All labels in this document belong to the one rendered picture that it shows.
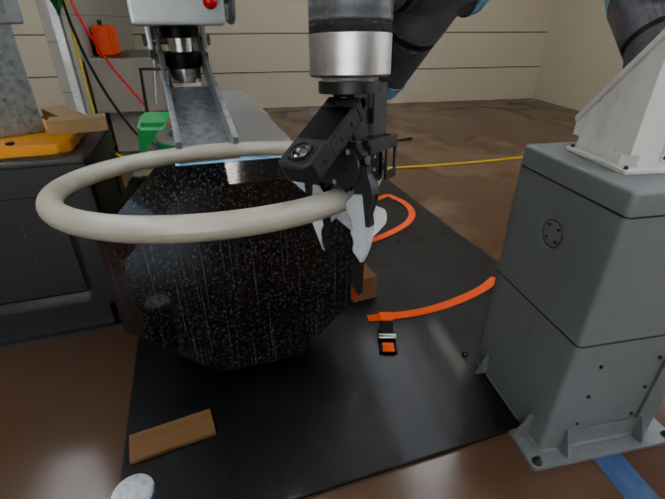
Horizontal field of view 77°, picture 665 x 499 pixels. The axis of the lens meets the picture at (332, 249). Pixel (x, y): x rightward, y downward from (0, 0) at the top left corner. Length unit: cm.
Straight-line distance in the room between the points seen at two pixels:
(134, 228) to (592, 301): 103
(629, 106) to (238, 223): 96
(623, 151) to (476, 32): 638
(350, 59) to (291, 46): 616
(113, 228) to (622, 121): 107
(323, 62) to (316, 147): 9
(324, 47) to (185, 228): 23
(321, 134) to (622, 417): 140
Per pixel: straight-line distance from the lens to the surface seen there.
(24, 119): 200
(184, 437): 149
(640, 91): 118
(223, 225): 44
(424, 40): 58
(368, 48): 46
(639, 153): 119
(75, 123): 192
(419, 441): 145
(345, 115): 46
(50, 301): 203
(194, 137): 98
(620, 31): 134
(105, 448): 159
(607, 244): 114
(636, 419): 168
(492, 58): 766
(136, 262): 131
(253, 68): 660
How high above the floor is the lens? 116
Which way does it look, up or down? 29 degrees down
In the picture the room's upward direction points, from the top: straight up
